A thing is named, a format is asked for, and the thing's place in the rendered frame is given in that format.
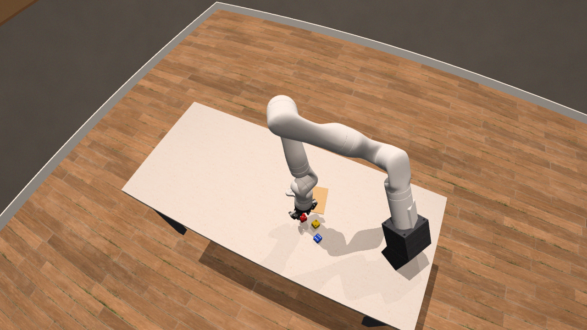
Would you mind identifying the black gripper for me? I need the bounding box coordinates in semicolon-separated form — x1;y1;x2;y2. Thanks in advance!
289;199;318;220

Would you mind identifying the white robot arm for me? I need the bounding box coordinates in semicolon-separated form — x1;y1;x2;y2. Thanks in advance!
266;95;418;230

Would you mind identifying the tan flat mat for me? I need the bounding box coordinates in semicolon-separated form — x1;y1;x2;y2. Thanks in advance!
311;186;328;214

